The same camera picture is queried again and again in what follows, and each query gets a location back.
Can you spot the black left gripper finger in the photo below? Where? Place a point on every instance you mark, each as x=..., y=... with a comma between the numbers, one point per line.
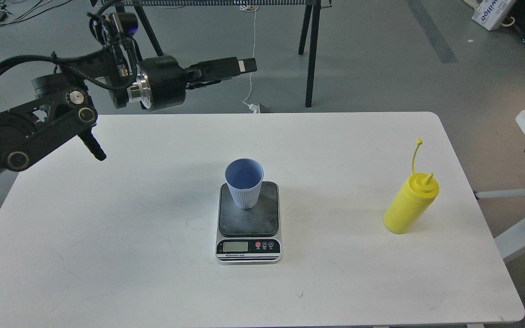
x=196, y=82
x=227, y=67

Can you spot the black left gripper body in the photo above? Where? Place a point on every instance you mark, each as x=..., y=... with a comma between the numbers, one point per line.
x=164, y=83

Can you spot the blue ribbed plastic cup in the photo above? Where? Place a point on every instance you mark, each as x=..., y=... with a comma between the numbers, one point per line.
x=244, y=178

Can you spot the yellow squeeze bottle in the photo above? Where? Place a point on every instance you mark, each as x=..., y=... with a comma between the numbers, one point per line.
x=415, y=196

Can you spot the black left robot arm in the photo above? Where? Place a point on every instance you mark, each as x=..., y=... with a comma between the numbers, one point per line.
x=63, y=108

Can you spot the digital kitchen scale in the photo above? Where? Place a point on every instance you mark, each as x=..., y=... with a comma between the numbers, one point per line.
x=249, y=236

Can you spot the black metal rack table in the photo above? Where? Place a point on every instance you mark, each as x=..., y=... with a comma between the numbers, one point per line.
x=219, y=30

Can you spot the white cardboard box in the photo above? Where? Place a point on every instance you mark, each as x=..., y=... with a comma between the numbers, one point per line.
x=490, y=14

